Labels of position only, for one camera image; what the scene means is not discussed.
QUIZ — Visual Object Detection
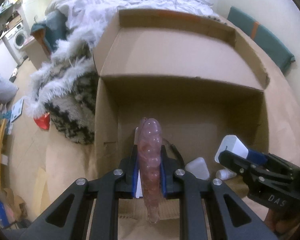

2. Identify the small white bottle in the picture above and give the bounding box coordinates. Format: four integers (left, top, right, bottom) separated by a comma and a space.
216, 168, 237, 180

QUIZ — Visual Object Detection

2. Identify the white earbuds case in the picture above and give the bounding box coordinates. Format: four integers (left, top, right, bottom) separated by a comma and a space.
185, 157, 210, 180

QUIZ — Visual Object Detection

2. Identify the white wall charger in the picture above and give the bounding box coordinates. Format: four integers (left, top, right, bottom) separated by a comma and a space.
215, 135, 249, 163

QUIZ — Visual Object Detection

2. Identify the white remote control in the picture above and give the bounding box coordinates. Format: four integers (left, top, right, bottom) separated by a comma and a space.
134, 170, 143, 199

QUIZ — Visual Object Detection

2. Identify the pink translucent glass vase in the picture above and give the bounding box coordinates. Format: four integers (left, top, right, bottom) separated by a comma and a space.
137, 118, 162, 224

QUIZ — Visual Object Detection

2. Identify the person's right hand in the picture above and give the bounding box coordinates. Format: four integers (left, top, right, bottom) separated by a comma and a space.
264, 210, 300, 239

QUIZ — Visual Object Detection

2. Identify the open cardboard box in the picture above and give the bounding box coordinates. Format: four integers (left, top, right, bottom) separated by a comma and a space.
93, 9, 270, 177

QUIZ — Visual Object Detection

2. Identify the red plastic bag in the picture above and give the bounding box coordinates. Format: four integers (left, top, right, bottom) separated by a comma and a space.
34, 113, 50, 131

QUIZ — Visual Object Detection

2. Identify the teal cushion with orange stripe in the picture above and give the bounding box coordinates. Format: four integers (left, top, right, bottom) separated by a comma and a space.
227, 7, 295, 74

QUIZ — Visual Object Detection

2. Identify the white bathroom scale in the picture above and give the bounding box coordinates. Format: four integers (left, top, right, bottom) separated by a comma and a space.
10, 98, 24, 122

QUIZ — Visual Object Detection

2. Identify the black white shaggy blanket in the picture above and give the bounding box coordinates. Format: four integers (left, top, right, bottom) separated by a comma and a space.
26, 23, 106, 145

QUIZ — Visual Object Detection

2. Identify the grey laundry bag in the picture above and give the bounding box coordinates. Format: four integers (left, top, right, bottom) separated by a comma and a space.
0, 75, 18, 105

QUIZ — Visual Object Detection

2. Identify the white low table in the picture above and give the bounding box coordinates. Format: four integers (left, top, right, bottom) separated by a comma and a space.
20, 36, 49, 70

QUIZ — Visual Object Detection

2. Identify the white kitchen cabinet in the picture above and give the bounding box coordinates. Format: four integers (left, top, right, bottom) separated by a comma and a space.
0, 40, 18, 79

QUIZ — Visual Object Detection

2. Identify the white washing machine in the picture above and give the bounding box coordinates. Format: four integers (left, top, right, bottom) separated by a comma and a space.
3, 21, 29, 64

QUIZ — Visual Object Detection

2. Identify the white duvet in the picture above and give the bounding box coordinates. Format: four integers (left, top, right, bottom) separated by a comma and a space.
46, 0, 220, 47

